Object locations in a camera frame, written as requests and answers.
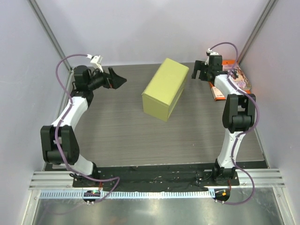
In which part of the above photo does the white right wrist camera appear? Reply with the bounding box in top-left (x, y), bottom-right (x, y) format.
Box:
top-left (204, 48), bottom-right (219, 66)

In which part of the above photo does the white slotted cable duct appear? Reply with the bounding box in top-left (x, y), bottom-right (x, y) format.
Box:
top-left (40, 189), bottom-right (215, 200)

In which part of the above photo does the orange flat tray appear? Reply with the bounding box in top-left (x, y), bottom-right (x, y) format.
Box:
top-left (208, 60), bottom-right (253, 101)

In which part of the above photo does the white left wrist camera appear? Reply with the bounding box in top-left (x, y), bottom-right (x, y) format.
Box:
top-left (87, 54), bottom-right (103, 72)

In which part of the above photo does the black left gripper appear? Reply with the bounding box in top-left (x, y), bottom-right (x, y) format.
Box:
top-left (87, 66), bottom-right (127, 91)

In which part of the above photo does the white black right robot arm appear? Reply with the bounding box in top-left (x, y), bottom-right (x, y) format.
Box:
top-left (191, 51), bottom-right (256, 185)

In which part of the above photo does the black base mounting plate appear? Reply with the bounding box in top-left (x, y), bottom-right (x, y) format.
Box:
top-left (72, 165), bottom-right (240, 192)

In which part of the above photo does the white red small box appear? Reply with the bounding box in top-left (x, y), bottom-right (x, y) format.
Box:
top-left (211, 86), bottom-right (226, 101)

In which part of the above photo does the right aluminium corner post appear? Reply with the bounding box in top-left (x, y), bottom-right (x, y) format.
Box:
top-left (238, 0), bottom-right (278, 65)

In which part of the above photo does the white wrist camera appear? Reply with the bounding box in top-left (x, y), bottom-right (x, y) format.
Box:
top-left (87, 54), bottom-right (103, 72)
top-left (204, 48), bottom-right (219, 66)

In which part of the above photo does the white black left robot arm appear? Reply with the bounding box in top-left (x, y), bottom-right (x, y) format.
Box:
top-left (40, 65), bottom-right (127, 187)

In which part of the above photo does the aluminium corner post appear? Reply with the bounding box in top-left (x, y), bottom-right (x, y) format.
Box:
top-left (238, 0), bottom-right (278, 65)
top-left (27, 0), bottom-right (66, 60)

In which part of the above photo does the green metal drawer toolbox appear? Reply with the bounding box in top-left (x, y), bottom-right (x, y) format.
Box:
top-left (142, 58), bottom-right (189, 121)

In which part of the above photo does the left aluminium corner post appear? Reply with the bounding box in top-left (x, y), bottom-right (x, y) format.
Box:
top-left (27, 0), bottom-right (66, 60)

